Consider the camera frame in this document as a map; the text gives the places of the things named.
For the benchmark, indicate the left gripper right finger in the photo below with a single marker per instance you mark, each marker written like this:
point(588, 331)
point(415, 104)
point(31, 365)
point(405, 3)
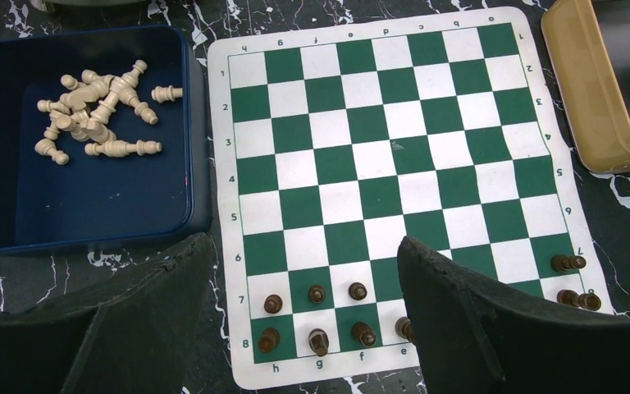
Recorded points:
point(477, 335)

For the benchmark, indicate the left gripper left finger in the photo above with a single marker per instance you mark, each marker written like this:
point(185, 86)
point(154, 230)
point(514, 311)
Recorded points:
point(131, 333)

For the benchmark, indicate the brown king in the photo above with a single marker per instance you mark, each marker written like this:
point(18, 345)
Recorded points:
point(404, 329)

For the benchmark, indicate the brown bishop chess piece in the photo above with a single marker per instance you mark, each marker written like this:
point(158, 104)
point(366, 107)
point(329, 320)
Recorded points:
point(363, 334)

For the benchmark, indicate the brown pawn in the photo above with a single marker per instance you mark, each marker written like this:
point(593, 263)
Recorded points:
point(273, 304)
point(357, 291)
point(563, 263)
point(316, 294)

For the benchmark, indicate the brown rook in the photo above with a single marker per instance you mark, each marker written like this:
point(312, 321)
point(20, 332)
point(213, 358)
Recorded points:
point(269, 340)

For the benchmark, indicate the brown knight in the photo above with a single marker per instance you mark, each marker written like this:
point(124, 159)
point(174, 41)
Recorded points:
point(318, 342)

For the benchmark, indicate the pile of light chess pieces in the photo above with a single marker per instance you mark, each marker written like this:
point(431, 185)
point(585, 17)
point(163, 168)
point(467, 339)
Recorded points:
point(84, 112)

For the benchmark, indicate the green white chess board mat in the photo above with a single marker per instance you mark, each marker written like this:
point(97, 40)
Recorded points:
point(333, 144)

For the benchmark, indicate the dark blue plastic bin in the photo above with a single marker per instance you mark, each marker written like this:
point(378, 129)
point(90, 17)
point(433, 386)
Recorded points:
point(97, 201)

